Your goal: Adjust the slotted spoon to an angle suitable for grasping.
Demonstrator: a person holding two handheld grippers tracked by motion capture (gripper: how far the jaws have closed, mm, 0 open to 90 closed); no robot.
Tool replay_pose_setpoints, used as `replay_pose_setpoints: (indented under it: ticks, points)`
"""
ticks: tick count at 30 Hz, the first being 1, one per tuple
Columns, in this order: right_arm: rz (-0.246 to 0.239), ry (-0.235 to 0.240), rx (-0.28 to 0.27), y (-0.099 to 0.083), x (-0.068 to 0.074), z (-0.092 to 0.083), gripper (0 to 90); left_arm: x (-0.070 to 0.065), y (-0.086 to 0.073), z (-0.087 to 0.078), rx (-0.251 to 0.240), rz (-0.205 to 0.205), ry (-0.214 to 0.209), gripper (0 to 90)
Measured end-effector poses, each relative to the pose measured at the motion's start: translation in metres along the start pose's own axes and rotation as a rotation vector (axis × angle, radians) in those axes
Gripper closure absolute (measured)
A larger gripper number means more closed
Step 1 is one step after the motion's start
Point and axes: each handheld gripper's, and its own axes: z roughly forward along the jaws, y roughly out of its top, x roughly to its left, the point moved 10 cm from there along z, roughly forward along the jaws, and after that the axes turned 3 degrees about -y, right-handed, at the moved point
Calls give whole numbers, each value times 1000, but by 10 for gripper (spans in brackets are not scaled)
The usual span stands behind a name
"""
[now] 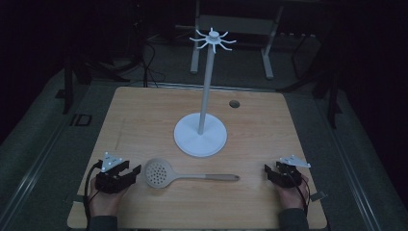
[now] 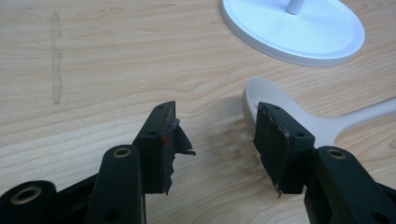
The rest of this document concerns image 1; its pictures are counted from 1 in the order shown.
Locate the grey slotted skimmer spoon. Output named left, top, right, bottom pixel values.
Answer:
left=143, top=158, right=241, bottom=190

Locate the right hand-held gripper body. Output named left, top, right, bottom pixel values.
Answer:
left=270, top=154, right=312, bottom=190

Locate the white hook stand rack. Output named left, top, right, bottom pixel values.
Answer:
left=173, top=27, right=238, bottom=158

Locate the white metal desk frame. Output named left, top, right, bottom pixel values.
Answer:
left=190, top=0, right=285, bottom=81

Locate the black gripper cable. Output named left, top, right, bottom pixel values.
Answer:
left=83, top=161, right=103, bottom=231
left=292, top=176, right=312, bottom=217

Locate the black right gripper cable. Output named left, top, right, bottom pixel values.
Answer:
left=292, top=176, right=312, bottom=217

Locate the black stand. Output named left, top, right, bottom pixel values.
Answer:
left=55, top=47, right=131, bottom=116
left=277, top=32, right=344, bottom=130

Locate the person's left hand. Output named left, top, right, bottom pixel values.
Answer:
left=89, top=177, right=130, bottom=218

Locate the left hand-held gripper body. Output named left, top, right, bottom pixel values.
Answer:
left=94, top=151, right=131, bottom=194

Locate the black floor cable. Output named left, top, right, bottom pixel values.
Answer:
left=140, top=39, right=167, bottom=90

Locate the person's right hand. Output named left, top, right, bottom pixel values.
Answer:
left=275, top=174, right=311, bottom=212

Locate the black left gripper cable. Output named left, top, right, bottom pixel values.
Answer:
left=83, top=161, right=103, bottom=231

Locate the grey tape piece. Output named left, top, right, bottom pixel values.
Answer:
left=309, top=191, right=328, bottom=203

